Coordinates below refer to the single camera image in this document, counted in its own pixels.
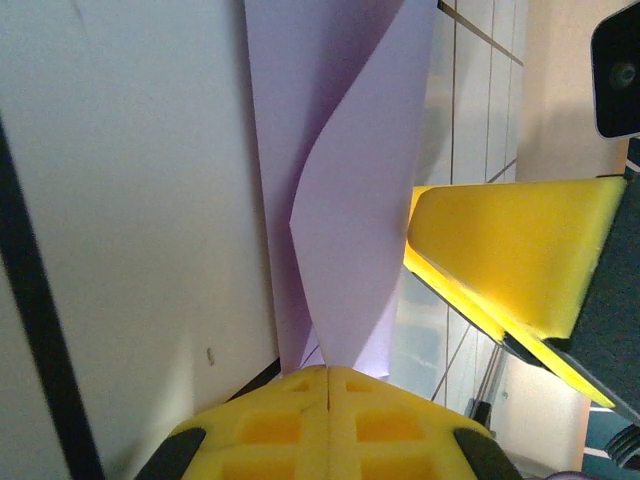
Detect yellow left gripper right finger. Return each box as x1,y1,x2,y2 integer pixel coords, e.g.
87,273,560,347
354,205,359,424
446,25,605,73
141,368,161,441
327,365,524,480

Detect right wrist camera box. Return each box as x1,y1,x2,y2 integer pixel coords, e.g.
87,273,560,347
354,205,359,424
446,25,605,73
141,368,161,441
589,0,640,142

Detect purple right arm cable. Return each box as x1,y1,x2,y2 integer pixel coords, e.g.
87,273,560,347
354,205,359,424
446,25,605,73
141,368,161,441
549,469,606,480

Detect light purple paper sheet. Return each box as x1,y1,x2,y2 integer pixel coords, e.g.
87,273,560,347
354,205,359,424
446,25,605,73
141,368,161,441
243,0,437,379

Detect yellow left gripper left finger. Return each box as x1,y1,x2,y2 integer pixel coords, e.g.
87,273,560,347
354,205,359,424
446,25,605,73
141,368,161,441
134,365,330,480

